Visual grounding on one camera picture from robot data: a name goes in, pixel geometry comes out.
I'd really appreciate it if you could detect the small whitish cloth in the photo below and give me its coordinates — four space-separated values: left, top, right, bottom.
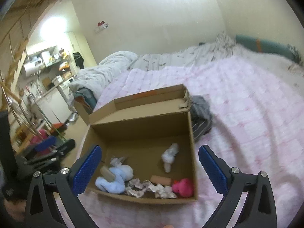
109 156 129 168

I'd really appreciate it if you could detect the dark cloth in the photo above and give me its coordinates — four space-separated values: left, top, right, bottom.
0 110 15 195

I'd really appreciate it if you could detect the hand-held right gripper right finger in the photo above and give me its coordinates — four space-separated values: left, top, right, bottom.
198 145 278 228

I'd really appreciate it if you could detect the light blue fluffy sock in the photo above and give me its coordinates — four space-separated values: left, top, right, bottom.
95 165 134 194

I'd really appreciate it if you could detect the magenta bag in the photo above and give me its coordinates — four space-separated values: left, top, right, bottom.
30 129 51 152

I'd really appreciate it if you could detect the grey patterned quilt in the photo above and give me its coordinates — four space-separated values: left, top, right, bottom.
127 31 238 72

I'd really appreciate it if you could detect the wooden drying rack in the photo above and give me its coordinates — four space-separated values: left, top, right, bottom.
0 72 40 136

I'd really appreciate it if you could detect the brown cardboard storage box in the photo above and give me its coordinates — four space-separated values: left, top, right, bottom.
74 98 93 125

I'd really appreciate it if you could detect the small beige soft pad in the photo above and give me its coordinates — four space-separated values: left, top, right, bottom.
101 166 116 182

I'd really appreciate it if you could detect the pink fluffy sock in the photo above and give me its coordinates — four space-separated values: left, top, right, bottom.
172 178 194 197

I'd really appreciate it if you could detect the cluttered kitchen shelf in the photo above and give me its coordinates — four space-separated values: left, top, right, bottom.
26 45 72 76

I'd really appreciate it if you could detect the white kitchen cabinet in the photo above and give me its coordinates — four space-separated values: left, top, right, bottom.
31 85 72 124

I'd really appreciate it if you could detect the folded teal and orange cloth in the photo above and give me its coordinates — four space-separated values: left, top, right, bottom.
74 88 98 110

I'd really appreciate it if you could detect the dark hanging garment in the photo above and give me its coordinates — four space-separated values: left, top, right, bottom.
72 51 85 69

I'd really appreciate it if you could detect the white fluffy sock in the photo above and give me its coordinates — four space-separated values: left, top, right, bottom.
161 143 180 173

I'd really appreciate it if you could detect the dark grey striped garment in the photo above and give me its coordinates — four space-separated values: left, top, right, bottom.
190 95 213 136

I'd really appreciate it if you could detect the pink quilted bed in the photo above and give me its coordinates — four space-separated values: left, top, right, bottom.
53 55 304 228

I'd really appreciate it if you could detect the teal orange pillow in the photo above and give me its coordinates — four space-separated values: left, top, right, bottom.
235 34 304 64

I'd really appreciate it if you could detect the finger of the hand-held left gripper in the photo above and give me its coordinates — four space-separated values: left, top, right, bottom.
33 136 59 153
51 140 76 156

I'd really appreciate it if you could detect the white patterned sock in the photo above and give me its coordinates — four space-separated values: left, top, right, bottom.
148 183 177 199
125 178 152 198

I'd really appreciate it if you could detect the beige rectangular sponge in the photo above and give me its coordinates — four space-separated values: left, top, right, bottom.
151 175 172 186

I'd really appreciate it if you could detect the red and white wall hook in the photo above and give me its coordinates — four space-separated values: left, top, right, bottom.
95 21 109 32

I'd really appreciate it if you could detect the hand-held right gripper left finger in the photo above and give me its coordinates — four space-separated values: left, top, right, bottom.
24 145 102 228

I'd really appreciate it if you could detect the white cylindrical water heater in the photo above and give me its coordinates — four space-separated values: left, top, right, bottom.
21 60 43 78

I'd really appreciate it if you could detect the grey bundled duvet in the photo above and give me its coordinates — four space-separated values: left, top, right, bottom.
69 51 139 100

